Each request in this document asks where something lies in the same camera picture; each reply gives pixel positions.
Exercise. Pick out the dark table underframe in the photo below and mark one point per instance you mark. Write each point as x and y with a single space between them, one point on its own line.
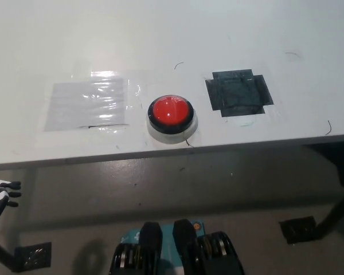
338 160

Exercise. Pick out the red dome push button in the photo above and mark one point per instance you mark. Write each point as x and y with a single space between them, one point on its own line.
171 120

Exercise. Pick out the black tape patch on desk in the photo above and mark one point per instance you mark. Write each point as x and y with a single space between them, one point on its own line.
238 93

